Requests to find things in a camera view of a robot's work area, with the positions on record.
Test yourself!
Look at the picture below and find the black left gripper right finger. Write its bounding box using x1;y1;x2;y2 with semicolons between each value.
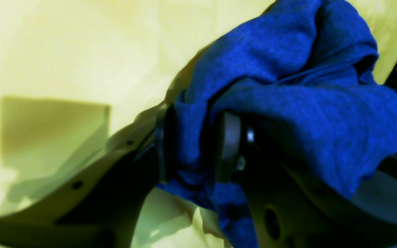
216;112;397;248

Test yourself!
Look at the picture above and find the navy blue long-sleeve shirt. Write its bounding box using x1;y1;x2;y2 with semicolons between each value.
160;0;397;248

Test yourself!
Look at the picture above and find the yellow table cloth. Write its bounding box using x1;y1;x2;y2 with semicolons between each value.
0;0;397;248

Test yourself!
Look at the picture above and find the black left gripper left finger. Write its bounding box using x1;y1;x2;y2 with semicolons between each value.
0;104;176;248

